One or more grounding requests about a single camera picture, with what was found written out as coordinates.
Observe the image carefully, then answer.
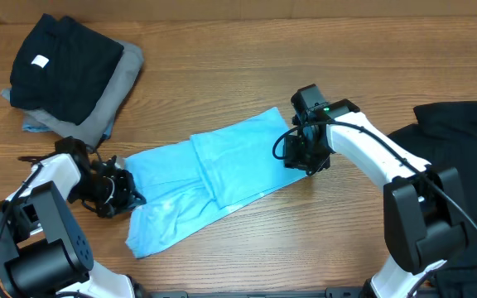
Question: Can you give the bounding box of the light blue printed t-shirt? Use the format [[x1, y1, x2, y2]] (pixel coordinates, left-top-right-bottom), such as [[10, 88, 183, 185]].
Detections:
[[126, 108, 305, 258]]

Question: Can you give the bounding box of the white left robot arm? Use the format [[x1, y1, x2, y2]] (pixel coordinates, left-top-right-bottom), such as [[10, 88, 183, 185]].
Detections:
[[0, 153, 148, 298]]

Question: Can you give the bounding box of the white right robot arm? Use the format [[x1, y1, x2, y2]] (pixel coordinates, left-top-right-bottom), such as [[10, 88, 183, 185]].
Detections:
[[280, 99, 470, 297]]

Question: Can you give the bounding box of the folded grey garment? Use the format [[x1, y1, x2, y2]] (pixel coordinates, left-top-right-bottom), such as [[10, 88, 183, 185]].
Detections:
[[22, 39, 145, 149]]

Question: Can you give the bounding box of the folded black garment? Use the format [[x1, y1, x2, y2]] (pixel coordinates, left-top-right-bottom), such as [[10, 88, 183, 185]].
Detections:
[[10, 14, 124, 125]]

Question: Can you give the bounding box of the black cloth pile right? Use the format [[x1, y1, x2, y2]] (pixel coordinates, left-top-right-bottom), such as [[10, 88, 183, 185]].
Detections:
[[389, 101, 477, 298]]

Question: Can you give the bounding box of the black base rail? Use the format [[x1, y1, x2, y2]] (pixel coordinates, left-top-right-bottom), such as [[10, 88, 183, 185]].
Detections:
[[147, 286, 369, 298]]

